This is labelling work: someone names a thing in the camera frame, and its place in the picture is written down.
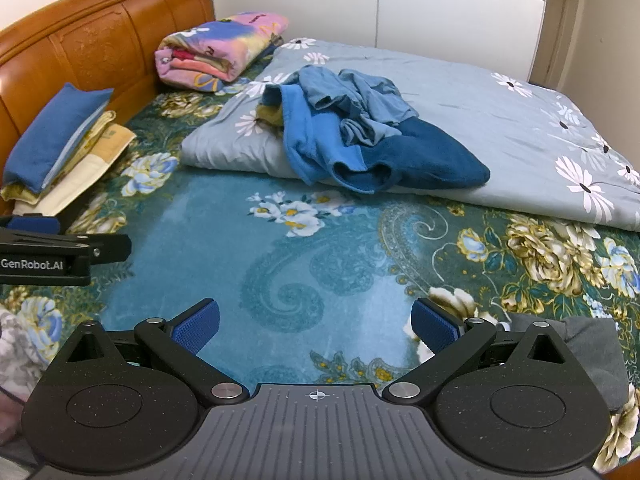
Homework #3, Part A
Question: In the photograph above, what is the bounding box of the white wardrobe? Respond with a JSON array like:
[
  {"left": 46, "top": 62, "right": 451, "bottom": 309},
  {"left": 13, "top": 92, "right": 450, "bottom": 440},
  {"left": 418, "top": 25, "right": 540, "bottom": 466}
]
[{"left": 207, "top": 0, "right": 561, "bottom": 86}]

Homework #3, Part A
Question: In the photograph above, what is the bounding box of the orange wooden headboard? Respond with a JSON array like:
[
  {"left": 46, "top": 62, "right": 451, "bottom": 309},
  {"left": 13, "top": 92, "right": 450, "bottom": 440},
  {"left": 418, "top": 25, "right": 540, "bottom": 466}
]
[{"left": 0, "top": 0, "right": 216, "bottom": 216}]

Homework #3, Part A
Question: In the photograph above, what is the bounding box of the folded cream cloth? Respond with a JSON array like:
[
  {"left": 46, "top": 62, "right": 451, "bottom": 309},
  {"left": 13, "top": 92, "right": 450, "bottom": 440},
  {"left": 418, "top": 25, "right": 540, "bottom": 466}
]
[{"left": 12, "top": 125, "right": 137, "bottom": 217}]

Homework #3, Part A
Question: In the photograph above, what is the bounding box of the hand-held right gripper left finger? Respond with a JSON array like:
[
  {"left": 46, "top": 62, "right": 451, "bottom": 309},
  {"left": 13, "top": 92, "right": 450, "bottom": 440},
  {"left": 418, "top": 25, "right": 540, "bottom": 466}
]
[{"left": 47, "top": 297, "right": 251, "bottom": 404}]

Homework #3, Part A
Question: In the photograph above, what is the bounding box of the person's floral clothing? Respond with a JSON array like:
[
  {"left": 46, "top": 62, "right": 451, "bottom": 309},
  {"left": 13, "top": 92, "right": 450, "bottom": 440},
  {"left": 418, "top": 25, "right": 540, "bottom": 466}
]
[{"left": 0, "top": 305, "right": 56, "bottom": 461}]

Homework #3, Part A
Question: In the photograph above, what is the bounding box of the folded yellow cloth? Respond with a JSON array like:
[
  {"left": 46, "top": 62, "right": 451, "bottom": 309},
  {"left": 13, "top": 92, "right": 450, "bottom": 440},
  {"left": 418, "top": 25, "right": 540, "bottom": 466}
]
[{"left": 0, "top": 110, "right": 118, "bottom": 206}]

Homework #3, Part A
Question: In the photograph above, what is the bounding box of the blue pillow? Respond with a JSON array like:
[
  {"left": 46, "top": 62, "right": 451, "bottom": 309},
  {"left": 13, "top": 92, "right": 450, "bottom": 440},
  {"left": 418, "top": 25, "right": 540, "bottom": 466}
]
[{"left": 2, "top": 84, "right": 115, "bottom": 193}]

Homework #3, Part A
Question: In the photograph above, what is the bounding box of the grey cloth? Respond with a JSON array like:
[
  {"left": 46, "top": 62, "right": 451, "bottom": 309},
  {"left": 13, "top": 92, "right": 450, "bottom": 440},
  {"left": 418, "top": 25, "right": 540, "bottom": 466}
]
[{"left": 510, "top": 312, "right": 628, "bottom": 413}]

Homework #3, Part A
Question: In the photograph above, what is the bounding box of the teal floral bed sheet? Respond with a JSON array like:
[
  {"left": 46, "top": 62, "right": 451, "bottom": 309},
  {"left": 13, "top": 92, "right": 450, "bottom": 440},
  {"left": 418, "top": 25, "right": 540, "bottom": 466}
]
[{"left": 0, "top": 45, "right": 640, "bottom": 476}]

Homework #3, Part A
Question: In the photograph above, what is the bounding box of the folded pink floral blanket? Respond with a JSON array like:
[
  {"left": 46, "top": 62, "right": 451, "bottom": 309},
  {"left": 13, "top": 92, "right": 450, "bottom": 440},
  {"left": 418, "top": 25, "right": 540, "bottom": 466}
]
[{"left": 154, "top": 11, "right": 291, "bottom": 93}]

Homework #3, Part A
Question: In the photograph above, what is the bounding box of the beige door frame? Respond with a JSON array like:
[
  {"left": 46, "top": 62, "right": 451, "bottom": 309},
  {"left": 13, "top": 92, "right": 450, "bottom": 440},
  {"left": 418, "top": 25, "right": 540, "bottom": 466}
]
[{"left": 530, "top": 0, "right": 640, "bottom": 106}]

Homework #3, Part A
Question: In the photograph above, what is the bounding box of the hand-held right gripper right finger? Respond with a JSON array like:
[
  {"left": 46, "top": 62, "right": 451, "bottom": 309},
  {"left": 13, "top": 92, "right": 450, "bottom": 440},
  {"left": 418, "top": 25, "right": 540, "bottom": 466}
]
[{"left": 382, "top": 297, "right": 588, "bottom": 408}]

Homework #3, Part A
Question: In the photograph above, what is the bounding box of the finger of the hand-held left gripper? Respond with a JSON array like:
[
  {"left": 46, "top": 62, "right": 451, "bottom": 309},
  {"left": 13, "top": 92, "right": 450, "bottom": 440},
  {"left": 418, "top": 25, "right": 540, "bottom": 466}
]
[{"left": 0, "top": 213, "right": 62, "bottom": 235}]

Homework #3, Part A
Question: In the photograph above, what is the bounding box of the light blue garment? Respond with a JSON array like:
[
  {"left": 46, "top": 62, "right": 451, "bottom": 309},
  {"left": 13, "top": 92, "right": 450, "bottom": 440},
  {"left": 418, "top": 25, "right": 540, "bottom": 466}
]
[{"left": 298, "top": 66, "right": 351, "bottom": 110}]

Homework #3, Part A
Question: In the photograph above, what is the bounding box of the slate blue garment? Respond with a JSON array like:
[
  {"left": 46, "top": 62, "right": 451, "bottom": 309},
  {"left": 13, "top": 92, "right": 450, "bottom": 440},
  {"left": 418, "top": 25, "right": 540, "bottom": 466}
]
[{"left": 337, "top": 71, "right": 420, "bottom": 147}]

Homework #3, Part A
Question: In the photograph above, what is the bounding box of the grey daisy print quilt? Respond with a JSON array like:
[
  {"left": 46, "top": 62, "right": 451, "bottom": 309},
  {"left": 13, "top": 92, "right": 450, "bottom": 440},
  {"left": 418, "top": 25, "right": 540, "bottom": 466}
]
[{"left": 181, "top": 37, "right": 640, "bottom": 233}]

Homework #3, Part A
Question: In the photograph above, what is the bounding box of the two-tone blue fleece garment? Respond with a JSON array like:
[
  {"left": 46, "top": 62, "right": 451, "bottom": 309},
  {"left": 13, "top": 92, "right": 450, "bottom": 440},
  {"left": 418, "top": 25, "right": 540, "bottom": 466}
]
[{"left": 262, "top": 82, "right": 491, "bottom": 196}]

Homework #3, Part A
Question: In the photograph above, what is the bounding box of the mustard garment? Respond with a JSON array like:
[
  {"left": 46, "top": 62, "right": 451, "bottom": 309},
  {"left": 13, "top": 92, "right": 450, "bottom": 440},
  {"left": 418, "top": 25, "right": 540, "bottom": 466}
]
[{"left": 256, "top": 102, "right": 286, "bottom": 128}]

